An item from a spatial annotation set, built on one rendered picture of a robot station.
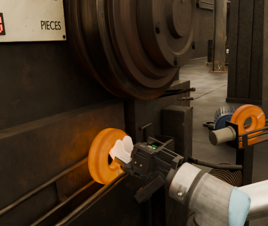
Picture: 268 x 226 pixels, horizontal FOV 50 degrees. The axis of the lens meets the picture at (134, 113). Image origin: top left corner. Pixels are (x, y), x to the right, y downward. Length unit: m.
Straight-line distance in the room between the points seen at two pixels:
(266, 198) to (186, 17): 0.51
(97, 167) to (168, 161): 0.18
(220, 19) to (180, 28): 8.97
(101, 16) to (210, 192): 0.45
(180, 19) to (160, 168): 0.39
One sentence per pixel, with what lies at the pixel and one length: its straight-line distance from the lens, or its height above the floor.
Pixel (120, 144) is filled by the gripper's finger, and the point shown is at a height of 0.80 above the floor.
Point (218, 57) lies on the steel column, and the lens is 9.76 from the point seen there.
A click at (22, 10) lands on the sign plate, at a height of 1.13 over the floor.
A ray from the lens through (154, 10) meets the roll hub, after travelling 0.70.
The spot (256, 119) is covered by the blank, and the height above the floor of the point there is 0.72.
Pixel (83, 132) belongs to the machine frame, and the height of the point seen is 0.82.
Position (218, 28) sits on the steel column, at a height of 1.36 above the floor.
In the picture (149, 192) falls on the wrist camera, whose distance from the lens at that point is 0.74.
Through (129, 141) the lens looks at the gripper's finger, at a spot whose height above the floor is 0.79.
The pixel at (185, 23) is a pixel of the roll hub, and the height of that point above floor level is 1.09.
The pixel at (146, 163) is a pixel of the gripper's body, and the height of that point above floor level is 0.77.
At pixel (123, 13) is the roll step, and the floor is 1.11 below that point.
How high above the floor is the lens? 1.05
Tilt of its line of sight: 14 degrees down
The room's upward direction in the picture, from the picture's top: 2 degrees counter-clockwise
